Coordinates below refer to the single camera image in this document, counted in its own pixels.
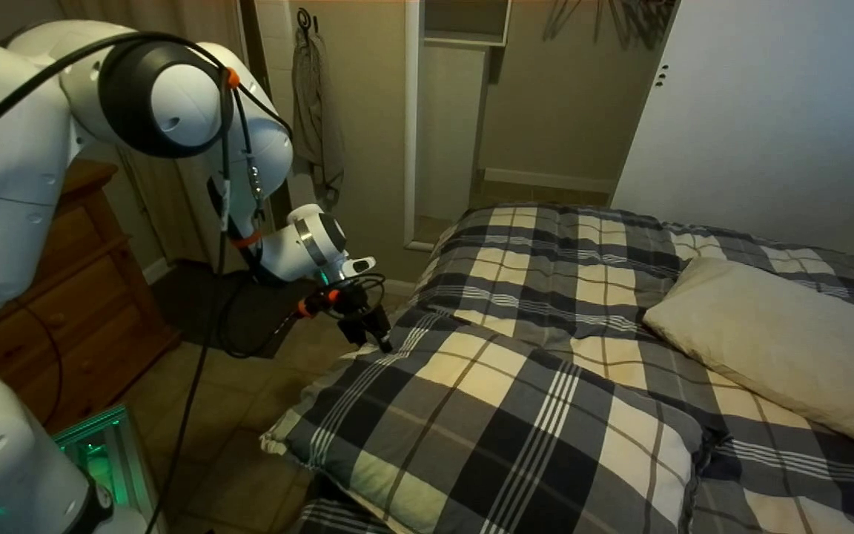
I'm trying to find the cord hanging on wall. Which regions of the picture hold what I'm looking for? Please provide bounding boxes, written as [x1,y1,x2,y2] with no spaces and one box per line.
[292,6,345,211]

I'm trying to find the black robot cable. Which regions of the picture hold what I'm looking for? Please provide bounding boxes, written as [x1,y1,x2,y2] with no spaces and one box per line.
[0,28,298,534]

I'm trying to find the white closet door frame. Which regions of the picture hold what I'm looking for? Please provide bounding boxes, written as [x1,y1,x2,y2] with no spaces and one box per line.
[405,0,517,251]

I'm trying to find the plaid checkered fabric cloth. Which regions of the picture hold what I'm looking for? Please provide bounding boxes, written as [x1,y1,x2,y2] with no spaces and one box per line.
[258,321,716,534]

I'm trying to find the wooden dresser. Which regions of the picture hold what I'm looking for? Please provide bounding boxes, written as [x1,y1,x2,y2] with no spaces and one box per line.
[0,159,184,433]

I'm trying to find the control box with green light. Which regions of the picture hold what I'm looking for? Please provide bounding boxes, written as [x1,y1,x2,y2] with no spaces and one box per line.
[50,401,167,534]

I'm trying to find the plaid bedspread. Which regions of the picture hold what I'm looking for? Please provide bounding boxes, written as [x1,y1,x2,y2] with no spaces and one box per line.
[292,202,854,534]

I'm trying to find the white wardrobe panel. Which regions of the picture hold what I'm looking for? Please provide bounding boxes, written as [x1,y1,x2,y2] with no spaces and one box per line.
[608,0,854,255]

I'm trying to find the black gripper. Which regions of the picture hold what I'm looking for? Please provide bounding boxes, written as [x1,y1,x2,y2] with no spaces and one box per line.
[314,279,397,356]

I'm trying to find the plain cream pillow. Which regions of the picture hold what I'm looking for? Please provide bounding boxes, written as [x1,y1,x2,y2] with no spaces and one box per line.
[640,258,854,463]

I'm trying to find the clothes hangers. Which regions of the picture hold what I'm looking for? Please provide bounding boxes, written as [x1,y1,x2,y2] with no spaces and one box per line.
[542,0,683,49]

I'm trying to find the dark floor mat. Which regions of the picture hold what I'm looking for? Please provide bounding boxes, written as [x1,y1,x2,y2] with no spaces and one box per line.
[150,260,329,361]

